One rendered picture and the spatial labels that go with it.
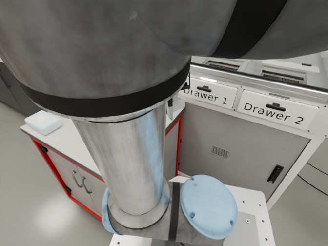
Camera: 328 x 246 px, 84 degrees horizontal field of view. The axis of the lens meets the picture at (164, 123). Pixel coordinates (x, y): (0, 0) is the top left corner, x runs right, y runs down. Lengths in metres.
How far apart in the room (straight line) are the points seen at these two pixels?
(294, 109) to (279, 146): 0.24
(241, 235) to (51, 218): 1.32
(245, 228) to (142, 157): 0.52
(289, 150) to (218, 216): 0.77
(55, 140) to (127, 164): 0.79
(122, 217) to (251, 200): 0.47
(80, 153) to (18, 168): 1.32
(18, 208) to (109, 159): 1.67
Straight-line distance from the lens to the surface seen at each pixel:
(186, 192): 0.38
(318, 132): 1.01
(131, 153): 0.16
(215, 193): 0.40
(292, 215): 1.72
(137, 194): 0.25
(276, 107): 0.89
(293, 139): 1.06
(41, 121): 1.02
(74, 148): 0.87
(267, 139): 1.07
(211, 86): 0.93
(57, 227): 1.60
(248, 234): 0.65
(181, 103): 0.59
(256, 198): 0.72
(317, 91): 0.92
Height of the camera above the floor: 1.33
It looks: 39 degrees down
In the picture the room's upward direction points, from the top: straight up
